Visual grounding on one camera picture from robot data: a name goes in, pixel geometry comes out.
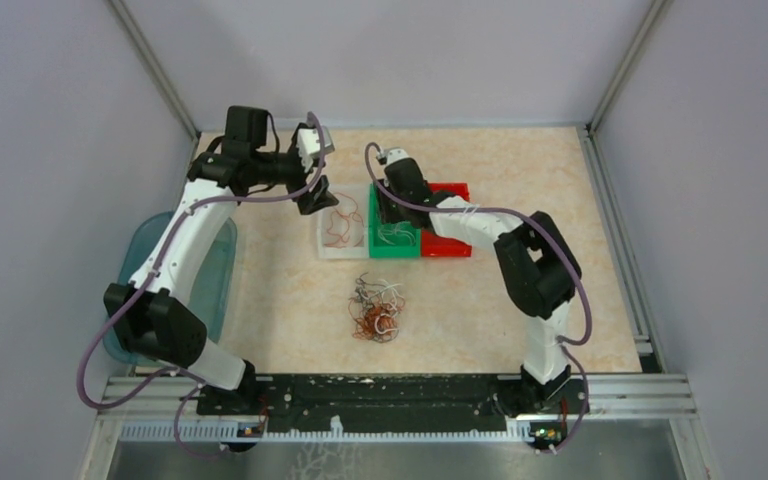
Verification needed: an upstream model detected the cable pile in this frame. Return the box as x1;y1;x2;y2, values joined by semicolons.
346;274;408;346

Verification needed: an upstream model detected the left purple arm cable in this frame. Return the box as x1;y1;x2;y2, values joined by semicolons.
76;111;330;411

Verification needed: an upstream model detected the white cable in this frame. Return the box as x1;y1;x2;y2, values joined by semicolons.
373;221;418;248

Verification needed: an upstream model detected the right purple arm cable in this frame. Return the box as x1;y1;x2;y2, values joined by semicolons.
364;141;595;348

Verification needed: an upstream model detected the red plastic bin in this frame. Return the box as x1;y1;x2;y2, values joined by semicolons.
420;182;472;258

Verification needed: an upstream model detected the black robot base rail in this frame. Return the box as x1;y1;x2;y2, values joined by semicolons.
196;374;589;435

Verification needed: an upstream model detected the teal plastic container lid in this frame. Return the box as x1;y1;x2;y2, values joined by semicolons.
118;211;238;343

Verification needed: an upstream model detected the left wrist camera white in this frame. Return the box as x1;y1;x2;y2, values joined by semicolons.
296;126;335;173

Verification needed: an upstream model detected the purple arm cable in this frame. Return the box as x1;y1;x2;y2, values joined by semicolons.
76;111;330;411
364;141;595;348

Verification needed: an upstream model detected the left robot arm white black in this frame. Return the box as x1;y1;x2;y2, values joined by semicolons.
103;106;338;414

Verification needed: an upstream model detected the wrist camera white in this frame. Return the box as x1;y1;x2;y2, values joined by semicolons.
376;147;410;167
296;126;335;173

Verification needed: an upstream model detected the orange cable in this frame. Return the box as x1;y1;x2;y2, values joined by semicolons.
324;205;365;250

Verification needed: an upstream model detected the aluminium frame post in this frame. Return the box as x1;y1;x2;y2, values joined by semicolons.
587;0;673;136
104;0;201;142

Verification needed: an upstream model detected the aluminium frame post left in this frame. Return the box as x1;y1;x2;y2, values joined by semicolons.
104;0;201;142

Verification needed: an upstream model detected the aluminium frame post right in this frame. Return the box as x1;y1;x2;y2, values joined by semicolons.
587;0;673;136

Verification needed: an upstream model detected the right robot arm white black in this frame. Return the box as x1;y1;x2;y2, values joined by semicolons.
376;150;582;415

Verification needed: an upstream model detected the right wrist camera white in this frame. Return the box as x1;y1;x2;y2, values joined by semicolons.
376;147;410;167

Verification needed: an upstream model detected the green plastic bin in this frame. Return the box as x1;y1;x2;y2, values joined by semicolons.
367;186;421;259

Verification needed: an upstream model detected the white plastic bin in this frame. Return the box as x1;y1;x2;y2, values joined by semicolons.
316;184;370;260

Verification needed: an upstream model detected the white slotted cable duct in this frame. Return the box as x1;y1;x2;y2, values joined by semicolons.
119;417;533;445

